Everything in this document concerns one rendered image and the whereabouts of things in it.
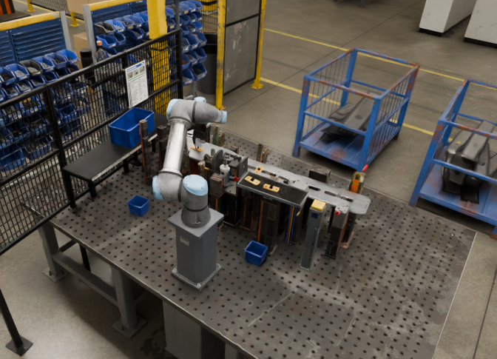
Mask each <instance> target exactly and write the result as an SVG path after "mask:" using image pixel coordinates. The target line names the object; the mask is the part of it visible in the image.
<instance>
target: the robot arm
mask: <svg viewBox="0 0 497 359"><path fill-rule="evenodd" d="M166 119H167V120H168V121H169V124H170V126H171V128H170V132H169V139H168V143H167V148H166V154H165V158H164V163H163V169H162V170H161V171H159V173H158V175H156V176H154V178H153V182H152V190H153V195H154V197H155V198H156V199H158V200H162V201H174V202H181V203H184V207H183V210H182V212H181V220H182V222H183V223H184V224H185V225H187V226H188V227H202V226H205V225H207V223H208V222H210V220H211V212H210V210H209V207H208V185H207V182H206V180H205V179H204V178H202V177H201V176H199V175H190V176H189V175H187V176H186V177H185V178H182V175H181V174H180V167H181V162H182V158H183V150H184V146H185V141H186V134H187V131H190V130H194V131H193V135H192V141H193V144H194V146H195V148H196V149H197V147H202V144H205V143H206V142H205V141H204V140H203V138H207V137H208V136H209V134H208V131H209V129H207V128H206V125H207V124H208V123H212V122H215V123H226V119H227V112H226V111H222V110H217V108H216V107H214V106H212V105H210V104H207V103H206V100H205V98H202V97H197V98H195V99H194V101H190V100H183V99H172V100H171V101H170V102H169V105H168V107H167V113H166ZM192 123H193V124H192Z"/></svg>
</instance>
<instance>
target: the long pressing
mask: <svg viewBox="0 0 497 359"><path fill-rule="evenodd" d="M186 140H187V146H188V150H190V153H189V158H190V159H192V160H195V161H199V162H201V161H202V160H203V156H204V155H205V154H206V153H207V154H209V155H210V157H211V149H212V148H214V149H215V153H216V152H217V151H218V150H223V154H224V152H227V153H231V154H232V155H237V156H240V155H238V154H236V153H235V152H233V151H231V150H228V149H225V148H222V147H219V146H216V145H213V144H210V143H205V144H202V147H200V148H203V150H202V151H201V152H200V151H197V150H193V149H191V148H190V147H191V146H193V145H194V144H193V141H192V138H191V137H189V136H186ZM212 157H214V156H212ZM248 165H249V166H251V167H255V168H258V167H259V166H261V167H264V169H263V170H264V171H266V172H270V173H273V174H275V175H277V176H276V177H277V178H278V177H279V176H282V177H284V178H288V179H289V180H290V185H291V186H293V184H294V183H293V182H294V181H296V180H300V181H304V182H306V183H309V185H308V187H310V186H312V187H316V188H318V189H320V191H316V190H313V189H309V188H308V191H309V195H308V197H307V198H310V199H313V200H318V201H321V202H324V203H326V204H328V205H331V206H333V207H337V204H338V203H339V202H342V203H345V204H349V205H350V209H349V212H352V213H354V214H357V215H365V214H366V212H367V210H368V207H369V205H370V203H371V200H370V198H368V197H366V196H364V195H360V194H357V193H355V192H351V191H348V190H346V189H341V188H339V187H335V186H332V185H330V184H326V183H323V182H321V181H316V180H314V179H311V178H307V177H305V176H302V175H298V174H296V173H293V172H289V171H286V170H282V169H280V168H277V167H273V166H271V165H268V164H264V163H261V162H259V161H255V160H252V159H250V158H248ZM248 172H252V173H255V172H254V170H252V169H249V168H248ZM255 174H257V173H255ZM258 175H261V176H264V177H267V178H269V177H270V176H271V175H267V174H265V173H262V172H260V174H258ZM325 191H327V192H331V193H333V194H336V195H338V193H341V197H345V198H349V199H351V200H353V202H350V201H346V200H343V199H341V197H340V198H338V197H334V196H331V195H327V194H325Z"/></svg>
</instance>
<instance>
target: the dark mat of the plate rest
mask: <svg viewBox="0 0 497 359"><path fill-rule="evenodd" d="M248 176H250V177H252V178H254V179H256V180H258V181H260V183H259V184H258V185H255V184H253V183H251V182H249V181H247V180H245V178H246V177H248ZM239 184H241V185H243V186H246V187H250V188H252V189H255V190H258V191H261V192H264V193H267V194H269V195H273V196H275V197H278V198H281V199H284V200H286V201H290V202H292V203H295V204H299V205H300V204H301V203H302V201H303V199H304V198H305V196H306V195H307V194H308V193H307V192H304V191H302V190H299V189H295V188H293V187H289V186H286V185H284V184H280V183H277V182H275V181H271V180H268V179H267V178H263V177H260V176H258V175H254V174H251V173H248V174H247V175H246V176H245V177H244V179H243V180H242V181H241V182H240V183H239ZM265 184H268V185H272V186H274V187H279V190H278V192H275V191H272V190H269V189H264V188H263V186H264V185H265Z"/></svg>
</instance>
